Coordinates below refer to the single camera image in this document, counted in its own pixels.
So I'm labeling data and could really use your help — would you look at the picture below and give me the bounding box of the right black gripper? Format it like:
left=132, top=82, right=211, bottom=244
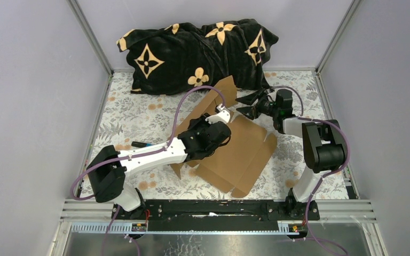
left=235, top=88, right=279, bottom=121

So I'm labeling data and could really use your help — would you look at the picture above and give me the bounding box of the black blue marker pen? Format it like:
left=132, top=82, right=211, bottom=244
left=131, top=141, right=151, bottom=148

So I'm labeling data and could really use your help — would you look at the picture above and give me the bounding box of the black blanket with tan flowers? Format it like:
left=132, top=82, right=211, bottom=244
left=116, top=19, right=279, bottom=95

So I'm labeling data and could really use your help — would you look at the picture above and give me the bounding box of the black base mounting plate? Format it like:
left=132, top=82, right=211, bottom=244
left=113, top=199, right=320, bottom=231

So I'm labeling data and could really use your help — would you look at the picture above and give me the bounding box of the floral patterned table mat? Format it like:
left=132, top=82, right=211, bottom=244
left=80, top=70, right=350, bottom=201

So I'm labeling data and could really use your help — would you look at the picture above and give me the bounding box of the aluminium frame rail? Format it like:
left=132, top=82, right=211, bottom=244
left=61, top=199, right=376, bottom=235

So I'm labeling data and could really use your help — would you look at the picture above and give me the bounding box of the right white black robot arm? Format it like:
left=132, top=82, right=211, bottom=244
left=236, top=86, right=350, bottom=220

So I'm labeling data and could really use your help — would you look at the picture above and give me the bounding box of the brown cardboard box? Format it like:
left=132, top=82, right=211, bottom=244
left=170, top=76, right=277, bottom=198

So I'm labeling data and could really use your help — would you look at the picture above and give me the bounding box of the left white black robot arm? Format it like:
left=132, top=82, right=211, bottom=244
left=87, top=109, right=231, bottom=219

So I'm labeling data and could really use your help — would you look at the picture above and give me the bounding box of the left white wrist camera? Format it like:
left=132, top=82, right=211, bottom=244
left=206, top=108, right=231, bottom=124

